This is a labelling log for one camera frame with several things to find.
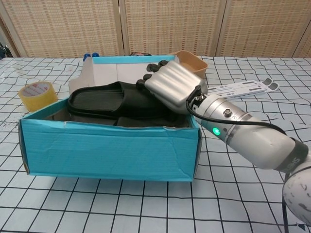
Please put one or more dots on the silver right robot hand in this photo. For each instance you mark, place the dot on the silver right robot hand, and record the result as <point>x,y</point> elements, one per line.
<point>175,85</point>

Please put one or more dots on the teal cardboard shoe box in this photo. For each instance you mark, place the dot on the teal cardboard shoe box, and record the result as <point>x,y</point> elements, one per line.
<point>109,155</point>

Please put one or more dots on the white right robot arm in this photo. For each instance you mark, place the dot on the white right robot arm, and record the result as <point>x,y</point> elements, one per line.
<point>255,140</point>

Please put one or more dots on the brown paper food tray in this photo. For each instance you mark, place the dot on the brown paper food tray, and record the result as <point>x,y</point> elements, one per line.
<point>192,63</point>

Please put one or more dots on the bamboo folding screen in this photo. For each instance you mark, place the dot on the bamboo folding screen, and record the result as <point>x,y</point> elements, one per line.
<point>170,24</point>

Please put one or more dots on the white folding laptop stand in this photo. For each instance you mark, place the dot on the white folding laptop stand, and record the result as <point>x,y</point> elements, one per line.
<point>243,88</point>

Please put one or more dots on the blue toy building block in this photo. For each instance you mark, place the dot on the blue toy building block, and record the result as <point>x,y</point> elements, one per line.
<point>94,54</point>

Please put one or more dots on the white black checked tablecloth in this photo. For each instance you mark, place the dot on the white black checked tablecloth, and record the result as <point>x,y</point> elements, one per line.
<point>145,206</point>

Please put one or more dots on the yellow packing tape roll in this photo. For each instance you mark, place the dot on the yellow packing tape roll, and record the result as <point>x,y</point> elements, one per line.
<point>36,102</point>

